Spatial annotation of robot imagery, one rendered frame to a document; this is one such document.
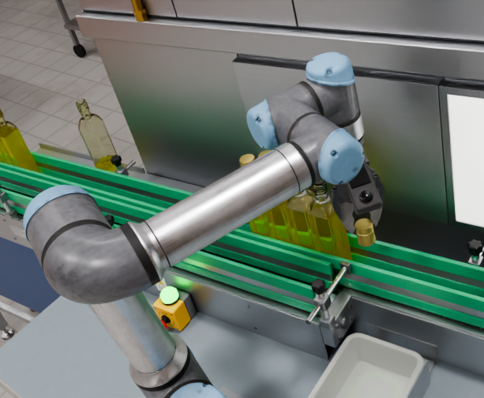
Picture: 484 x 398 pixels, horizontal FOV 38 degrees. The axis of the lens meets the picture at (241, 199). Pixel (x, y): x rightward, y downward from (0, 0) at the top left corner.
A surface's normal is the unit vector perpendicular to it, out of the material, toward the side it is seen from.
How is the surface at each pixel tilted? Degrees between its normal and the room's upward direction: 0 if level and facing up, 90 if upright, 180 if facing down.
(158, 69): 90
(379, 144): 90
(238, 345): 0
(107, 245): 19
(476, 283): 90
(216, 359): 0
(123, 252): 39
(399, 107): 90
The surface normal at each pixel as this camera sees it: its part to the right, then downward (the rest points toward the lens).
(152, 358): 0.36, 0.54
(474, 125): -0.55, 0.62
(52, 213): -0.39, -0.65
